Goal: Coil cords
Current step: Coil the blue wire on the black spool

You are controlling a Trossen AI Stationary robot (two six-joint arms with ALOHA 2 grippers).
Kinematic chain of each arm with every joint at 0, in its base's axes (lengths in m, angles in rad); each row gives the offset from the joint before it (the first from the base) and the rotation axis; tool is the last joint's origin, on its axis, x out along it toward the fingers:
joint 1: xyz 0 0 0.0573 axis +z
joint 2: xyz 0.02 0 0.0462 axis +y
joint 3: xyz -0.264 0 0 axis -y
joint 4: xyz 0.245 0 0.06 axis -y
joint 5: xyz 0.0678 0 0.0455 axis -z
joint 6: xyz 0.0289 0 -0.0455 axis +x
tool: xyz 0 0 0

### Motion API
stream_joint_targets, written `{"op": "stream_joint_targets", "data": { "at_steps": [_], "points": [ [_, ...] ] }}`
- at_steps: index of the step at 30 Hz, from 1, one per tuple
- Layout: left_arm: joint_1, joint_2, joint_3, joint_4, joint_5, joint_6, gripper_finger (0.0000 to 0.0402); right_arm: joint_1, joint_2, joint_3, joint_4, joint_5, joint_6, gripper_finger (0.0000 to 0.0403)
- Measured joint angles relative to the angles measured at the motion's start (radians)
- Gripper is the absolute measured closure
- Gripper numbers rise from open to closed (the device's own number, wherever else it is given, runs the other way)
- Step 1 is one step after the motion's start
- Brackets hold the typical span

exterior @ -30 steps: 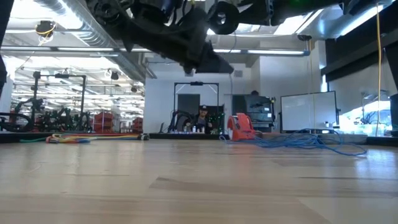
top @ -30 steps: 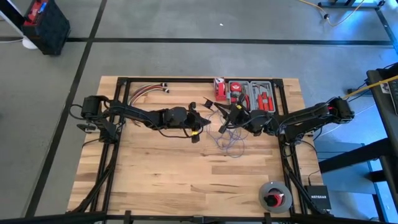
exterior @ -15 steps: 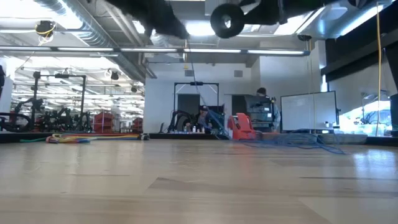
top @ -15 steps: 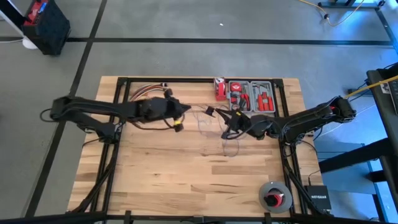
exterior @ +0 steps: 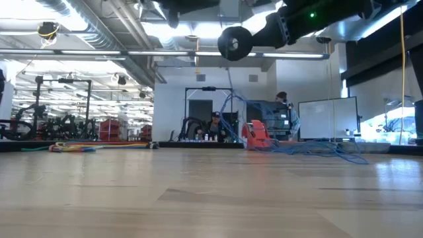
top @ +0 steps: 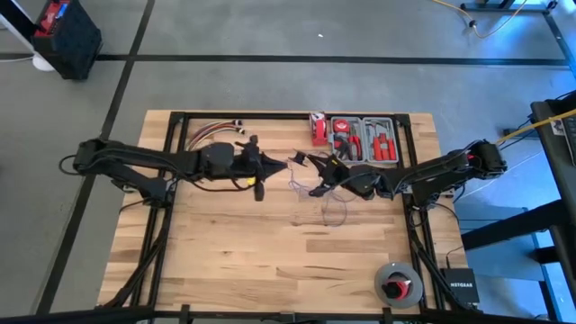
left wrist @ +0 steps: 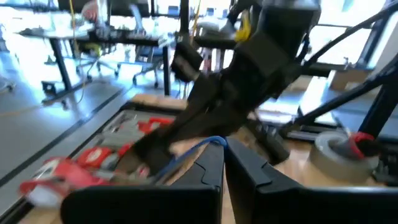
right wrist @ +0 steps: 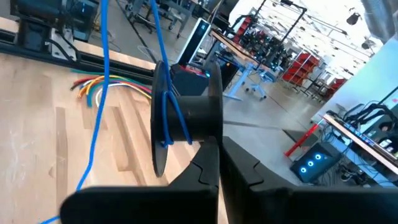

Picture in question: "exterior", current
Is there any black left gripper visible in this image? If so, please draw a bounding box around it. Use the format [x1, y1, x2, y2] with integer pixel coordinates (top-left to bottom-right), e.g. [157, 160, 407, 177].
[150, 0, 221, 29]

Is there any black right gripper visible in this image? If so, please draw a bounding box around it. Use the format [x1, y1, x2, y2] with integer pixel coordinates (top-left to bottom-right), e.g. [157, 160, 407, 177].
[252, 0, 376, 50]

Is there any blue cord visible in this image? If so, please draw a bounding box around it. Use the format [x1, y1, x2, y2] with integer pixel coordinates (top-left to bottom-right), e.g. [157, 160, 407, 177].
[217, 61, 369, 165]

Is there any long light bar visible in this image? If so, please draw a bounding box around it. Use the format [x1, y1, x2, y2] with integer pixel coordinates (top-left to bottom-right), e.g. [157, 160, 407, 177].
[0, 48, 331, 61]

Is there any black equipment cabinet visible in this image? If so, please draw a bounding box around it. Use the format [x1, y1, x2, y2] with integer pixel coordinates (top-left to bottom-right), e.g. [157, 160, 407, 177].
[246, 100, 293, 141]

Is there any person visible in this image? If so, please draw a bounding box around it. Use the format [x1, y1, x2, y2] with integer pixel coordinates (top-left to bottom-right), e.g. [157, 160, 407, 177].
[197, 111, 229, 142]
[276, 91, 301, 141]

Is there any red tape dispenser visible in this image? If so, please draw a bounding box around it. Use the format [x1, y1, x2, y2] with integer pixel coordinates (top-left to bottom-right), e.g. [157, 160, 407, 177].
[241, 120, 274, 151]

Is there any whiteboard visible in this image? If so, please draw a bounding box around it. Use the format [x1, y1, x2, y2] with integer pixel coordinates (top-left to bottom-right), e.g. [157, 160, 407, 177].
[297, 96, 362, 141]

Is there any red tool cart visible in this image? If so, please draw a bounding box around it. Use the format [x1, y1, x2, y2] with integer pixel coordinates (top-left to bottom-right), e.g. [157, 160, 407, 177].
[140, 124, 153, 141]
[98, 118, 124, 141]

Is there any grey tool case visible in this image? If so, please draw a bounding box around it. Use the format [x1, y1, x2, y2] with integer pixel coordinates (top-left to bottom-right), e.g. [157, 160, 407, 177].
[273, 141, 391, 155]

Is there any black rig frame with camera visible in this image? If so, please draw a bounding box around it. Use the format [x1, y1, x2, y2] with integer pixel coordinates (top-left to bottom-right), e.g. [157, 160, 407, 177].
[183, 86, 234, 143]

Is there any black rig frame with arms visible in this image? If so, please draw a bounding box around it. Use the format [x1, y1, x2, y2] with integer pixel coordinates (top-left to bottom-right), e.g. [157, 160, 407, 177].
[0, 75, 100, 141]

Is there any yellow ceiling cord reel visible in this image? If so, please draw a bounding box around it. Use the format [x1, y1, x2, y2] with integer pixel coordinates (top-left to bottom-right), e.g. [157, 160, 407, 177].
[36, 21, 60, 41]

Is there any bundle of coloured cables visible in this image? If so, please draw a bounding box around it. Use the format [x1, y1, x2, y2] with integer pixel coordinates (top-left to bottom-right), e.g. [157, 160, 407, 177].
[54, 141, 159, 152]
[21, 144, 96, 153]

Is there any yellow hanging cord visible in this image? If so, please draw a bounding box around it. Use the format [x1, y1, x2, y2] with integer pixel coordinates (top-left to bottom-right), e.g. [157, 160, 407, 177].
[398, 0, 408, 146]

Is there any blue cable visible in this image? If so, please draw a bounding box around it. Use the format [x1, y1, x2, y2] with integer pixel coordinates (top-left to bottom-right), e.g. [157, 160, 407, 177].
[77, 145, 156, 153]

